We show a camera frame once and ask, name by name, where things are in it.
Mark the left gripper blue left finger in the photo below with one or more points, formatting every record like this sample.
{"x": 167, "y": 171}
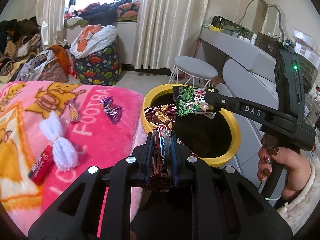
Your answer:
{"x": 132, "y": 171}

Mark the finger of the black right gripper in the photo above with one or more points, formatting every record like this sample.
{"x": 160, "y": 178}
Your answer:
{"x": 219, "y": 101}

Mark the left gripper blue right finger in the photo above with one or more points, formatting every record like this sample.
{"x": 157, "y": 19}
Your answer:
{"x": 193, "y": 173}

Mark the green pea snack packet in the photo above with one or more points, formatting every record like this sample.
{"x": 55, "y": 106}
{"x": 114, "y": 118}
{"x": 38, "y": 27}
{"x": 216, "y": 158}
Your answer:
{"x": 190, "y": 100}

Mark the brown chocolate bar wrapper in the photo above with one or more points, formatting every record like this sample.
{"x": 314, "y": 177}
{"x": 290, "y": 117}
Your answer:
{"x": 162, "y": 119}

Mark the cream fleece sleeve forearm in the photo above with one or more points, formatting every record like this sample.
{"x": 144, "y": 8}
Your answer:
{"x": 297, "y": 212}

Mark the yellow rimmed black trash bin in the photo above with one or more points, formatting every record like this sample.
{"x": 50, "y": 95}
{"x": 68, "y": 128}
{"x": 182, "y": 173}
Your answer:
{"x": 216, "y": 140}

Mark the person's right hand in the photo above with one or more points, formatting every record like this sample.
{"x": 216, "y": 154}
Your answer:
{"x": 299, "y": 167}

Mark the round grey stool white legs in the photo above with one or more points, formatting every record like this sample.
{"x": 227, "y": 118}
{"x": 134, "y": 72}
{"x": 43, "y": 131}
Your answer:
{"x": 192, "y": 68}

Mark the white cosmetic bottle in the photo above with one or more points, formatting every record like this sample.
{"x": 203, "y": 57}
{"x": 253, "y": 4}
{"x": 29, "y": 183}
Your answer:
{"x": 254, "y": 38}

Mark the dark green camouflage bag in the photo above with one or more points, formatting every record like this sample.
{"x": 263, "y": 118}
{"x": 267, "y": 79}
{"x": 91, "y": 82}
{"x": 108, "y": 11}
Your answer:
{"x": 225, "y": 24}

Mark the purple yellow candy wrapper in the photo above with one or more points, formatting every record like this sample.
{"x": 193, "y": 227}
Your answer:
{"x": 74, "y": 115}

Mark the red snack wrapper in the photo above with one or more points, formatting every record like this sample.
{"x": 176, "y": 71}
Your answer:
{"x": 42, "y": 166}

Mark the pink cartoon fleece blanket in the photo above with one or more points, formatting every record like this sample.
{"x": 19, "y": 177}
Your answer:
{"x": 98, "y": 142}

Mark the arched vanity mirror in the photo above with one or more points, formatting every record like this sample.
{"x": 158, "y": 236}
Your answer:
{"x": 261, "y": 17}

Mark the right cream curtain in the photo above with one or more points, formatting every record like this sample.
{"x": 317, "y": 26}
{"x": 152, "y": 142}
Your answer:
{"x": 167, "y": 29}

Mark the cream curtain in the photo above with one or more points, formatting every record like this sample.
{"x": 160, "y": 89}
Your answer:
{"x": 50, "y": 17}
{"x": 167, "y": 29}

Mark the dinosaur print fabric bag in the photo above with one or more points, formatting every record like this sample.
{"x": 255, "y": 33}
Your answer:
{"x": 100, "y": 68}

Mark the clothes pile on windowsill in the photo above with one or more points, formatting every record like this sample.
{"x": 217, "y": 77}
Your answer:
{"x": 103, "y": 14}

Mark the floral patterned brown bag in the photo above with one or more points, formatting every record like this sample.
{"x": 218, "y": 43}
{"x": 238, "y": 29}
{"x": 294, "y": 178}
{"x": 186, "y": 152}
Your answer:
{"x": 53, "y": 71}

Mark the white orange cloth bundle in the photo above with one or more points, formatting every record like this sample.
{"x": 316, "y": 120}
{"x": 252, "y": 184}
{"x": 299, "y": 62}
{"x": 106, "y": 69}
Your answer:
{"x": 93, "y": 39}

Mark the pile of clothes on bed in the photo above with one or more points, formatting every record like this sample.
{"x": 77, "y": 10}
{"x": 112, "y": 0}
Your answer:
{"x": 21, "y": 56}

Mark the left cream curtain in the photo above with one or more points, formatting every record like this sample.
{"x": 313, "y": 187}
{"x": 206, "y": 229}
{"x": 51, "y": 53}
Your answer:
{"x": 50, "y": 17}

